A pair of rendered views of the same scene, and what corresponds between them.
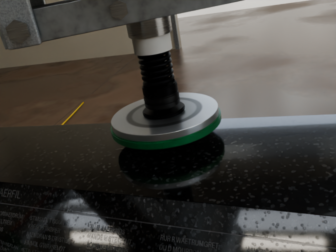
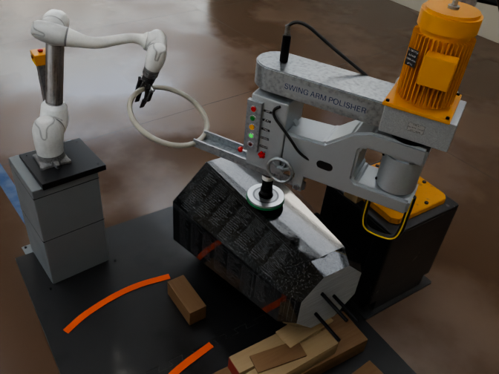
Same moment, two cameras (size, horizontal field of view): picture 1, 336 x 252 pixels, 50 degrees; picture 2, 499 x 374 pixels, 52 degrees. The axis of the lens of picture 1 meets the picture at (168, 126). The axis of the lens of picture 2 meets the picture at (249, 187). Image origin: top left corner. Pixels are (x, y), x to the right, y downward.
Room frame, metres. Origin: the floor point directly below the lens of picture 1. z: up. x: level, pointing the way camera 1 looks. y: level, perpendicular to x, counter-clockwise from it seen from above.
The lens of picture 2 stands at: (2.65, 1.08, 2.69)
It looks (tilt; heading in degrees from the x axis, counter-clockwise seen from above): 38 degrees down; 211
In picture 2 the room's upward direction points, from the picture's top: 6 degrees clockwise
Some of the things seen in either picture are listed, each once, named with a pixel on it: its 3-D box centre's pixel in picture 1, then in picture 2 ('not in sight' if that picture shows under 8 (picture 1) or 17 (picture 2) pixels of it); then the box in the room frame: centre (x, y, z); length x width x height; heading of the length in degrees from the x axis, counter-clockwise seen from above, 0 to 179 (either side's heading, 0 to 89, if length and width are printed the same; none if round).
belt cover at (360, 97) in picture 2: not in sight; (350, 97); (0.62, 0.35, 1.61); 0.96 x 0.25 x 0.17; 97
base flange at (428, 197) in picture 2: not in sight; (393, 188); (-0.06, 0.53, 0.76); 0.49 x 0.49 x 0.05; 68
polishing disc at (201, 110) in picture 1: (164, 114); (265, 195); (0.66, 0.00, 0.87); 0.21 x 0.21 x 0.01
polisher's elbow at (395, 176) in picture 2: not in sight; (399, 168); (0.58, 0.66, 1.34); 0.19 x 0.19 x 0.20
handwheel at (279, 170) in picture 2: not in sight; (282, 167); (0.76, 0.14, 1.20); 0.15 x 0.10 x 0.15; 97
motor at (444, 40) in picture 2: not in sight; (436, 58); (0.59, 0.66, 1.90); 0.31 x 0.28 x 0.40; 7
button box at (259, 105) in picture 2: not in sight; (253, 125); (0.78, -0.05, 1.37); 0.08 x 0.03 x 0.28; 97
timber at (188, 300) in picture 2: not in sight; (186, 299); (1.01, -0.28, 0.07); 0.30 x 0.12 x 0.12; 69
